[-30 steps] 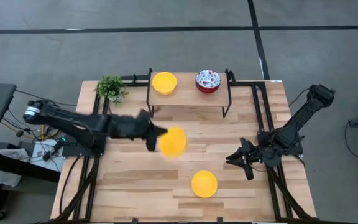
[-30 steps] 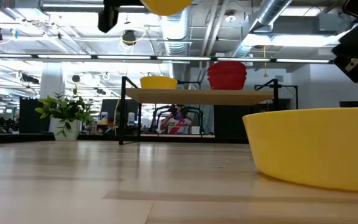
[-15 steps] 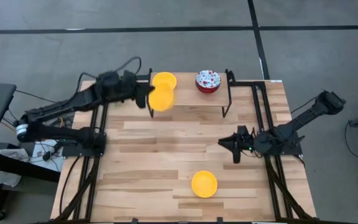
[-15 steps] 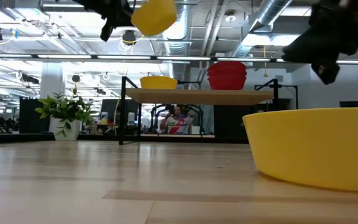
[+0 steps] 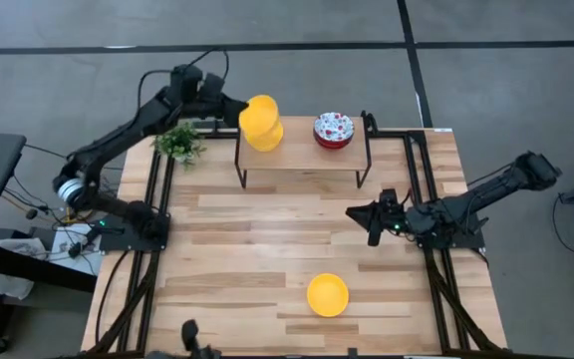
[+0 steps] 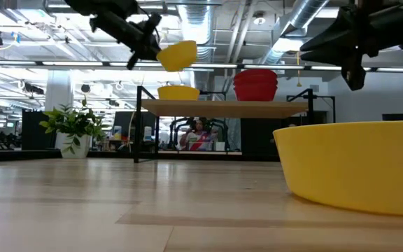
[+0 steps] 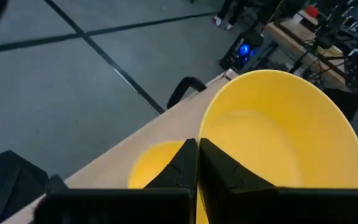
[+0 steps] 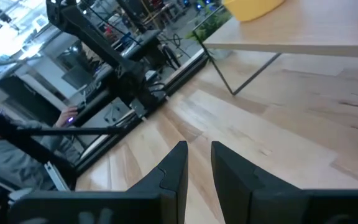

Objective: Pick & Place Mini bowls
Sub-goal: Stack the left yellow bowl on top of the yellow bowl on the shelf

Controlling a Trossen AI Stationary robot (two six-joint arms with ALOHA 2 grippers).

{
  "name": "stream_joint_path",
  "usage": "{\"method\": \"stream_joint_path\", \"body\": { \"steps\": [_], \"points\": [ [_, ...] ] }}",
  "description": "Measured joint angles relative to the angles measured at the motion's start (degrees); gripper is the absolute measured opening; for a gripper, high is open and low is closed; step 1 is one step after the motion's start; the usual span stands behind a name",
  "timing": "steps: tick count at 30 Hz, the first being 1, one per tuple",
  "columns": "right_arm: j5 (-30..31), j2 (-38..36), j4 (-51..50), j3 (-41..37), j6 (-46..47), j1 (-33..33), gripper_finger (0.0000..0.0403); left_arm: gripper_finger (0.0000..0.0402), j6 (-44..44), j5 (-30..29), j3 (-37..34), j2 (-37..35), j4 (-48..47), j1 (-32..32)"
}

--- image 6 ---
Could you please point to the black partition panel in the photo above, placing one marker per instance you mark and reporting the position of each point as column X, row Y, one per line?
column 35, row 131

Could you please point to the black cabinet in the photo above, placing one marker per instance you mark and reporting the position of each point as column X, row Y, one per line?
column 261, row 140

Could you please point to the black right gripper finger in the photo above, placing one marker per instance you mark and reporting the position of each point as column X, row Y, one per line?
column 334, row 57
column 341, row 31

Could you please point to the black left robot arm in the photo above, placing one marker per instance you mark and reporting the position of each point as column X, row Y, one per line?
column 93, row 5

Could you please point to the round ceiling fixture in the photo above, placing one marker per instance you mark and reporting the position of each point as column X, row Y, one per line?
column 259, row 18

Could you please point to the yellow mini bowl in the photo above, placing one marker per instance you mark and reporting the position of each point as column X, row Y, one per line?
column 355, row 164
column 178, row 94
column 177, row 56

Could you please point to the ribbed silver ventilation duct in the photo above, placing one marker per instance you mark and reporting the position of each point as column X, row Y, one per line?
column 198, row 21

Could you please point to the person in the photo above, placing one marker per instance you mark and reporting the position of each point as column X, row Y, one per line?
column 198, row 140

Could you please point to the large silver ventilation duct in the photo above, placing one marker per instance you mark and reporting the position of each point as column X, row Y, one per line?
column 303, row 14

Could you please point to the black monitor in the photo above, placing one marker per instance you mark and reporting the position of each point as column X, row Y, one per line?
column 397, row 117

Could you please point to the potted green plant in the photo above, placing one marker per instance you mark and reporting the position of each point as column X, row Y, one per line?
column 72, row 122

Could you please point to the long ceiling light strip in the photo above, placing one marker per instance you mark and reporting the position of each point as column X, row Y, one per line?
column 324, row 68
column 275, row 66
column 401, row 69
column 219, row 65

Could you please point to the wooden shelf with black frame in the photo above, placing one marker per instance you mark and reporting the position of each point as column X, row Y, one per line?
column 222, row 109

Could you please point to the white column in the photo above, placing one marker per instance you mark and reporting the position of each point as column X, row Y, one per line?
column 58, row 91

